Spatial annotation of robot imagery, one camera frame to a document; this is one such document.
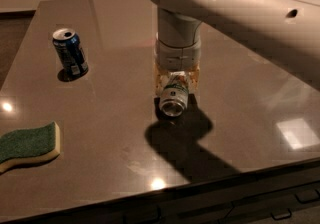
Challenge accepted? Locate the black drawer handle right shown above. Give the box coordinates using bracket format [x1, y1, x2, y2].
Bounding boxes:
[295, 189, 320, 204]

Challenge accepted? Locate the black drawer handle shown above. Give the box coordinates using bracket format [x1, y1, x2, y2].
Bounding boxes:
[270, 209, 292, 221]
[295, 189, 320, 204]

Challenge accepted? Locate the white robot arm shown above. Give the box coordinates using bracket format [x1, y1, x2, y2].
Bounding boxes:
[151, 0, 320, 89]

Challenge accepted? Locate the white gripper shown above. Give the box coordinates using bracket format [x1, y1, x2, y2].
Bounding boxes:
[154, 39, 201, 96]

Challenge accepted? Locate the white green 7up can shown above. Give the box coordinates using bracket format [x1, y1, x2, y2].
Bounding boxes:
[159, 72, 189, 117]

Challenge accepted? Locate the green yellow sponge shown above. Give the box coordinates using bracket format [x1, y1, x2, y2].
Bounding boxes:
[0, 122, 61, 173]

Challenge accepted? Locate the blue soda can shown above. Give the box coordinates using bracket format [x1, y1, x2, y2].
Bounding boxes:
[52, 28, 88, 78]

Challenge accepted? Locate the black drawer handle lower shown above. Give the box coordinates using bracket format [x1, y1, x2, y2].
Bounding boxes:
[270, 209, 292, 221]

